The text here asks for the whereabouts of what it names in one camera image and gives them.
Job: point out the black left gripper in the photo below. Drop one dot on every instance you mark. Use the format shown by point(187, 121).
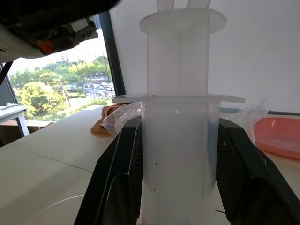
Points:
point(47, 21)

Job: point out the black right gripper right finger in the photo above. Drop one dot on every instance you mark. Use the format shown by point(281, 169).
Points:
point(248, 178)

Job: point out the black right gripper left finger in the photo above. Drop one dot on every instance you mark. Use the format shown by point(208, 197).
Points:
point(110, 168)

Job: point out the large translucent plastic syringe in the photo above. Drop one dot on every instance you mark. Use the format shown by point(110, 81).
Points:
point(178, 131)

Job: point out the clear bag with peach bread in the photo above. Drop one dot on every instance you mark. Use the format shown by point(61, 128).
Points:
point(110, 122)

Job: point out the pink plastic tray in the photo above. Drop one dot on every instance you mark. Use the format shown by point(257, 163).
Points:
point(279, 136)

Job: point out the crumpled clear plastic bag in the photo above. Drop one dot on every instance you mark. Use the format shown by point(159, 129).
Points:
point(249, 117)

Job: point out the white side table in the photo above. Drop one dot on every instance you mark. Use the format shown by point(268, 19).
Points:
point(14, 112)

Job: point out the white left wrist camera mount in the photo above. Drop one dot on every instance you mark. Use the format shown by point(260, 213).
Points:
point(14, 47)

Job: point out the dark window frame post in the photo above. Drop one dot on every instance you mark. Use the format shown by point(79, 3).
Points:
point(114, 58)

